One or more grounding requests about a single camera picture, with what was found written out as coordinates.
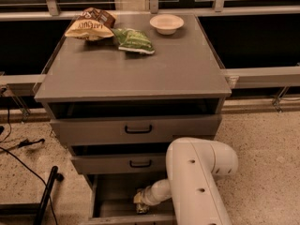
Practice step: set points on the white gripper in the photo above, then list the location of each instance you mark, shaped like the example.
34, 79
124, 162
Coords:
149, 196

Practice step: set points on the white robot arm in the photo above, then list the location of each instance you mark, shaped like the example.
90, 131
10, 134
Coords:
192, 166

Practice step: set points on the grey bottom drawer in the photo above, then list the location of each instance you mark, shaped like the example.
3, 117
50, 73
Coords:
112, 201

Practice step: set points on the grey drawer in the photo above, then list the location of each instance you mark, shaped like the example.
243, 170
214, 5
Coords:
103, 122
112, 201
114, 158

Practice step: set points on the grey middle drawer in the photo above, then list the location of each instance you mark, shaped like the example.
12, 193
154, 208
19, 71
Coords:
114, 158

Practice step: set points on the grey top drawer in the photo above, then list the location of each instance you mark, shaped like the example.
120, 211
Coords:
103, 122

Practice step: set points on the grey drawer cabinet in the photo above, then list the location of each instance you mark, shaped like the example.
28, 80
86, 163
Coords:
182, 67

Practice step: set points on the black stand leg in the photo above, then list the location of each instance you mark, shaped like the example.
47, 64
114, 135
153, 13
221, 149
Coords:
34, 209

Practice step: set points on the green snack bag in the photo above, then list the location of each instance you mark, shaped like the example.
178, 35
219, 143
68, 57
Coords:
134, 41

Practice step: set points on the white bowl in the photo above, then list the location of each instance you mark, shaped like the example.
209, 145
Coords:
166, 24

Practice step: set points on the brown yellow chip bag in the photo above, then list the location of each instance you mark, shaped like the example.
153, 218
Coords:
93, 24

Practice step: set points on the grey metal railing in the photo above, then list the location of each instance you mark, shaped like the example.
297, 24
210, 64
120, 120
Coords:
256, 41

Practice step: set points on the black middle drawer handle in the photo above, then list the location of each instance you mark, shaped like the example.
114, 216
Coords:
140, 165

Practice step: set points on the black drawer handle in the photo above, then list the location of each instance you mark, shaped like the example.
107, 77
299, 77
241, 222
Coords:
140, 165
143, 130

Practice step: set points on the black top drawer handle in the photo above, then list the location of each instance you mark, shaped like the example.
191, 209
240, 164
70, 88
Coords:
143, 130

